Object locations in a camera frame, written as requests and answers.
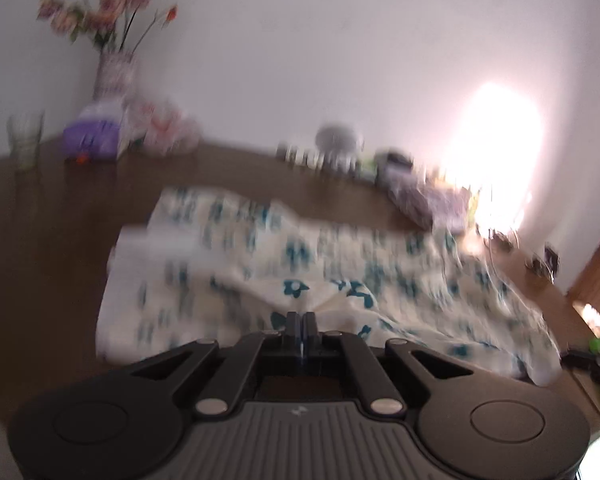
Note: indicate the grey round container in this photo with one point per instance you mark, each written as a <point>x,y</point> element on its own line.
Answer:
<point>336,136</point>

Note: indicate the patterned flower vase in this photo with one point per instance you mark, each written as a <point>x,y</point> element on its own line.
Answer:
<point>114,75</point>

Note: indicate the clear glass cup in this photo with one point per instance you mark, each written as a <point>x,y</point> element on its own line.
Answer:
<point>26,137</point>

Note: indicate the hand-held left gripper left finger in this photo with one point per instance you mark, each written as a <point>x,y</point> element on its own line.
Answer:
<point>293,329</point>

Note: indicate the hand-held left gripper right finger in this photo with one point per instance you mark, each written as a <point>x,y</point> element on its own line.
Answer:
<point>310,329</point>

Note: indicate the white blue floral garment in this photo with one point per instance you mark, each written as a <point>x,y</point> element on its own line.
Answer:
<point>330,270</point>

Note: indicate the purple tissue pack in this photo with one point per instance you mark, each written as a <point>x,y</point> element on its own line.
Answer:
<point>92,132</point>

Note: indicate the row of small bottles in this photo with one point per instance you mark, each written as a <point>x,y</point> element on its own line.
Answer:
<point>325,160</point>

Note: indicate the pink white plastic bag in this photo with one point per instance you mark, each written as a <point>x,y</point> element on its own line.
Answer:
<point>167,127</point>

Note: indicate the wooden cabinet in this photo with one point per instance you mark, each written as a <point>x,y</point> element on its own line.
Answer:
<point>597,280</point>

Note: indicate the pink artificial flowers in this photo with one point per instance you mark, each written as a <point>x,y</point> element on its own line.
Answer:
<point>105,10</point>

